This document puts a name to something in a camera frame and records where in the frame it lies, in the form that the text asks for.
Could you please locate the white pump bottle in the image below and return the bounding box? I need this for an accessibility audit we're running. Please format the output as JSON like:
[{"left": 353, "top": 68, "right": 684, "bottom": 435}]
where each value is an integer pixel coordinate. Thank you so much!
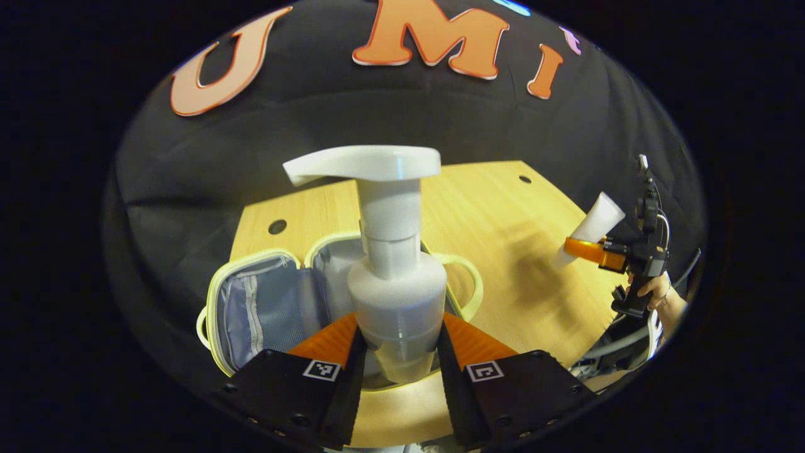
[{"left": 282, "top": 145, "right": 448, "bottom": 384}]

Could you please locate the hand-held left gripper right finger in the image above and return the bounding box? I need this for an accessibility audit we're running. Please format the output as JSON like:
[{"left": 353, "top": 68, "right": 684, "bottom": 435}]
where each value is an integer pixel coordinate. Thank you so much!
[{"left": 436, "top": 313, "right": 598, "bottom": 450}]

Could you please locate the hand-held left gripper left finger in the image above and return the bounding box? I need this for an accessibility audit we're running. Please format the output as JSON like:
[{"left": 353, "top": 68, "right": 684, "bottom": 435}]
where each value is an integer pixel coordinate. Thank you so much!
[{"left": 211, "top": 313, "right": 369, "bottom": 450}]

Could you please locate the white cream tube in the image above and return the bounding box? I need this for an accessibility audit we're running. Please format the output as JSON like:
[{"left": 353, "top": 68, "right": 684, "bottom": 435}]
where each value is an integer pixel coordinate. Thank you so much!
[{"left": 552, "top": 192, "right": 626, "bottom": 270}]

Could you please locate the black backdrop cloth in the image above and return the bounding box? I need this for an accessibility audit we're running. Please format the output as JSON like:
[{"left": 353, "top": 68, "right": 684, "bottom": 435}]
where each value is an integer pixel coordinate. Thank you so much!
[{"left": 104, "top": 0, "right": 705, "bottom": 403}]

